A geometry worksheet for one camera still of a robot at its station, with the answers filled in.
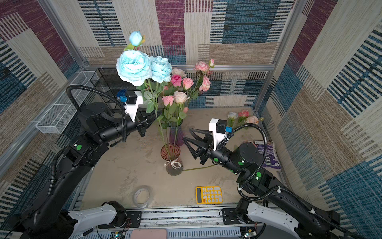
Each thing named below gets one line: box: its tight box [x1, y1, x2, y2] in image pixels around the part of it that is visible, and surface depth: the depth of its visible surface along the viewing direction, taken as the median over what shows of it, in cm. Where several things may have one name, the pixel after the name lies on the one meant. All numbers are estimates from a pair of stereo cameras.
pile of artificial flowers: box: [227, 109, 265, 128], surface depth 114 cm
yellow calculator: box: [195, 185, 224, 205], surface depth 81 cm
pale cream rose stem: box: [173, 90, 191, 150], surface depth 70 cm
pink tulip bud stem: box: [182, 77, 195, 91], surface depth 72 cm
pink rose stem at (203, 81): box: [188, 58, 215, 103], surface depth 71 cm
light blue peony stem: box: [116, 30, 172, 156], surface depth 33 cm
